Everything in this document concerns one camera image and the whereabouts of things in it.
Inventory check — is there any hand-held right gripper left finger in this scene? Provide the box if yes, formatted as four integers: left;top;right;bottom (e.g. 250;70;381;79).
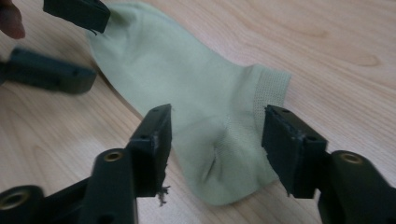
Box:
125;103;173;199

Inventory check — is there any light green sock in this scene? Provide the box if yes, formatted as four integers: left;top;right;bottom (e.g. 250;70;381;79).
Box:
85;1;292;206

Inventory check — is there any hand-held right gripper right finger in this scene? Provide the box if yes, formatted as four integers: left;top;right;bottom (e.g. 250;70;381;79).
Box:
261;105;332;200

